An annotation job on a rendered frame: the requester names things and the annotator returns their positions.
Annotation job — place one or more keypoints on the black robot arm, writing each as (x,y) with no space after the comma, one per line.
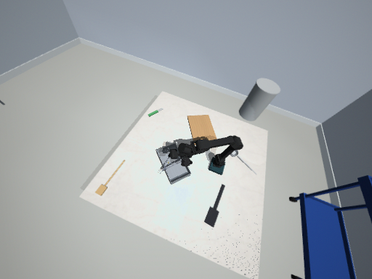
(203,145)

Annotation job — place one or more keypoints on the light wooden board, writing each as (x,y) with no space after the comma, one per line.
(201,127)

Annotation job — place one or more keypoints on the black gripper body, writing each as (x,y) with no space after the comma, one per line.
(174,154)

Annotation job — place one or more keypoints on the grey metal roasting tin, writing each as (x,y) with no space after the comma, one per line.
(176,172)

